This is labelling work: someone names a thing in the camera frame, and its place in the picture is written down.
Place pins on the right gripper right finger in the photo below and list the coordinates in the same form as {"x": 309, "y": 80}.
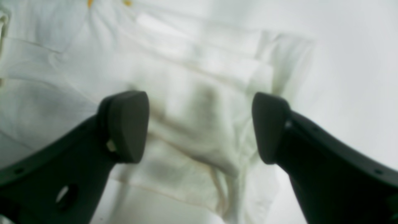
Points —
{"x": 333, "y": 183}

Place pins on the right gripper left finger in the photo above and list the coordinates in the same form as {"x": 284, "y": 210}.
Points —
{"x": 63, "y": 183}

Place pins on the white printed T-shirt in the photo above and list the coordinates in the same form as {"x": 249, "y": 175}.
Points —
{"x": 60, "y": 58}

